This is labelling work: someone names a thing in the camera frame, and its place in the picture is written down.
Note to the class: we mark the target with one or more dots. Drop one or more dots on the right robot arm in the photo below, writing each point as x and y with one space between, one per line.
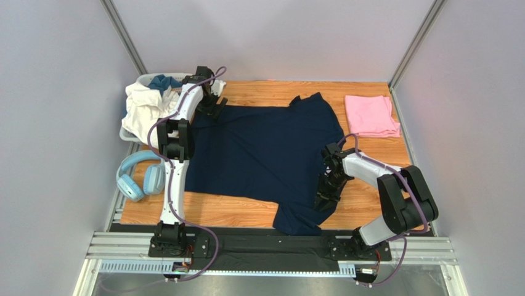
405 199

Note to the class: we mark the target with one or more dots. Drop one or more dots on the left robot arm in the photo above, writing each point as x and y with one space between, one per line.
176 146

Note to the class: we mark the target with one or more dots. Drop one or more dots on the folded pink t shirt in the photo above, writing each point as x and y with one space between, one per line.
371 117

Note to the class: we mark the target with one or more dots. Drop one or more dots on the white laundry basket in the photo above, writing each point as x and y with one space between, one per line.
145 80

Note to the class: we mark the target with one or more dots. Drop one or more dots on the white t shirt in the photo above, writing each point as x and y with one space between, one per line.
144 107

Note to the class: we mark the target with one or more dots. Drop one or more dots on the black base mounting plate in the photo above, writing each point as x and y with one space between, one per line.
251 249

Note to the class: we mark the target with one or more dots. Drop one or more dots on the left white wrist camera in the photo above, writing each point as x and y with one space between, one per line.
217 87

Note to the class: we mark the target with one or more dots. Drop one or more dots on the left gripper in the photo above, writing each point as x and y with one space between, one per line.
208 110

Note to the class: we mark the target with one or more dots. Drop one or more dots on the aluminium front rail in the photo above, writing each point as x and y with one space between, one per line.
127 252

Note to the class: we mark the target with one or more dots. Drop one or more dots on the blue t shirt in basket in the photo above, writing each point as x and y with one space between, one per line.
162 83

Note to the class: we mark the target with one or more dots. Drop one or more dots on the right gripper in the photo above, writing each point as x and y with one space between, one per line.
331 179

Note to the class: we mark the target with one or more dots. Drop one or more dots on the navy blue t shirt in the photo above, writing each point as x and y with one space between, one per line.
271 154

